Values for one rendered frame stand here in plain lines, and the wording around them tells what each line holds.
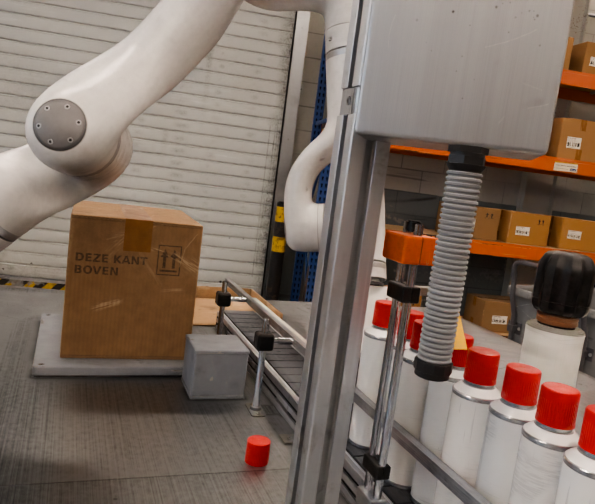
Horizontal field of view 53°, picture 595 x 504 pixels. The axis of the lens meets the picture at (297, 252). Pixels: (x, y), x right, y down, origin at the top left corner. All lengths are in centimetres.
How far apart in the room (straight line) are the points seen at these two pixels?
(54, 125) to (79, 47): 426
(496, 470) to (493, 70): 37
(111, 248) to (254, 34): 406
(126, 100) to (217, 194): 411
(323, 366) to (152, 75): 50
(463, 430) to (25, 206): 67
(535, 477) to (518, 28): 39
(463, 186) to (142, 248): 75
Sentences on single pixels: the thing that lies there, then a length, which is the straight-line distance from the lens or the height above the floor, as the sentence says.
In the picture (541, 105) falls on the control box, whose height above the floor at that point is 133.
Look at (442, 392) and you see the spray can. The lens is 71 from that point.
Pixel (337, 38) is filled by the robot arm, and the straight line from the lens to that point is 95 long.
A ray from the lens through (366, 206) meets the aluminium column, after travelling 62.
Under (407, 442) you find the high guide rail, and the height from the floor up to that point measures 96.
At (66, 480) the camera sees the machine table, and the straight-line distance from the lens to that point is 85.
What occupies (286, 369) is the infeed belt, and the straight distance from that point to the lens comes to 114.
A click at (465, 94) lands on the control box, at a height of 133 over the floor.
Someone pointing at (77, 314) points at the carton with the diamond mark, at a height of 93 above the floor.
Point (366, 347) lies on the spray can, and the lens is 83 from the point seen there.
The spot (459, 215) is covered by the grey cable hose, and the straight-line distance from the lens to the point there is 54.
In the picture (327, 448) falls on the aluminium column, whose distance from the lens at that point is 69.
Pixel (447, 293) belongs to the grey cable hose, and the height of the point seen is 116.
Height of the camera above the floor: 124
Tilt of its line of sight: 7 degrees down
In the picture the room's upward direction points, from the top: 7 degrees clockwise
